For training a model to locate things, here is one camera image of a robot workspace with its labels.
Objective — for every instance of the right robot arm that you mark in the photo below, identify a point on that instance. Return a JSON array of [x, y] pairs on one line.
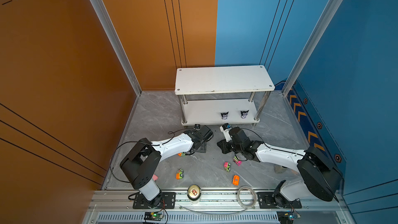
[[318, 175]]

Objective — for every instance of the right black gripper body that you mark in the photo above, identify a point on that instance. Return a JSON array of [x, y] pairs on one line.
[[238, 149]]

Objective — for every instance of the pink green toy truck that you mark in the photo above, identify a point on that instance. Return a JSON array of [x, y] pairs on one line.
[[237, 161]]

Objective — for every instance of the white two-tier shelf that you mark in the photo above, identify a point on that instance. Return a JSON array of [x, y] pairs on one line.
[[253, 79]]

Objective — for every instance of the circuit board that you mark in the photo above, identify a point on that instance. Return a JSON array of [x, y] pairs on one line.
[[288, 217], [153, 217]]

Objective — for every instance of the clear coiled tube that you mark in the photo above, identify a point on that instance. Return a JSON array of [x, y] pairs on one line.
[[246, 197]]

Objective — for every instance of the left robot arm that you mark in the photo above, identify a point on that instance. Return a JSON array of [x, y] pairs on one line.
[[141, 162]]

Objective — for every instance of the right circuit board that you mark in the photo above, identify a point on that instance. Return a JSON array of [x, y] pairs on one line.
[[288, 217]]

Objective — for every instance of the pink green toy car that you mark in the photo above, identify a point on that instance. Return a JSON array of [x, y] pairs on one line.
[[227, 166]]

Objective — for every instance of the black purple figure toy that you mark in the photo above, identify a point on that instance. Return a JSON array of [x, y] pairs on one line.
[[244, 114]]

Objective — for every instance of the orange green toy truck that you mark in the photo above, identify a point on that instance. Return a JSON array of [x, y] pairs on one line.
[[180, 174]]

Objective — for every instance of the metal can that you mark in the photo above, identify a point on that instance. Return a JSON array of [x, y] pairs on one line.
[[194, 193]]

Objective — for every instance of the left circuit board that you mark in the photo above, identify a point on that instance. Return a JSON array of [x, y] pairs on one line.
[[153, 217]]

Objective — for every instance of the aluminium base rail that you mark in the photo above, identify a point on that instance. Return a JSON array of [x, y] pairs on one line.
[[215, 207]]

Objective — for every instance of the pink eraser block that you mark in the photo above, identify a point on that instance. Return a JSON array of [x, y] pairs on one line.
[[155, 177]]

